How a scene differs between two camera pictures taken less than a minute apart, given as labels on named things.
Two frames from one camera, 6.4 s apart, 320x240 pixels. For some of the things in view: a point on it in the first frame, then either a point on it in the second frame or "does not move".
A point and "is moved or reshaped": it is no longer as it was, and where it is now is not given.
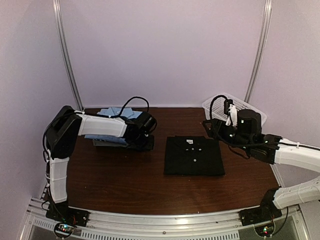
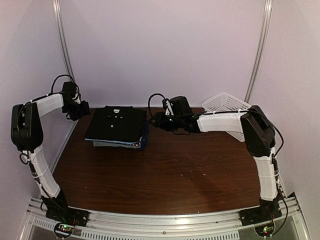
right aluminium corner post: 268,10 does not move
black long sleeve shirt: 193,155 is moved or reshaped
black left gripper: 149,147 → 86,111
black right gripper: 217,127 → 160,121
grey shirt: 103,143 does not move
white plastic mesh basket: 228,105 does not move
